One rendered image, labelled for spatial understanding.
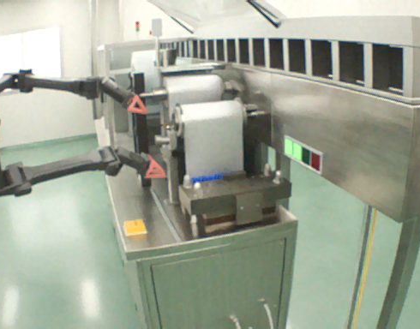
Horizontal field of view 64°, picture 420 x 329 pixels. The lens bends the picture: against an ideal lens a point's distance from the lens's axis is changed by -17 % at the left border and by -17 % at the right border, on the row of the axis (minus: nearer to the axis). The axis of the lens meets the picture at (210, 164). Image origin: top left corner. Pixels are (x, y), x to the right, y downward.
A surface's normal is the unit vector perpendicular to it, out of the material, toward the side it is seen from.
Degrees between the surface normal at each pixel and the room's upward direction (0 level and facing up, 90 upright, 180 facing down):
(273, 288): 90
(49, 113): 90
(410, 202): 90
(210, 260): 90
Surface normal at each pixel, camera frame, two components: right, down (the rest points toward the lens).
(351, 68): 0.32, 0.29
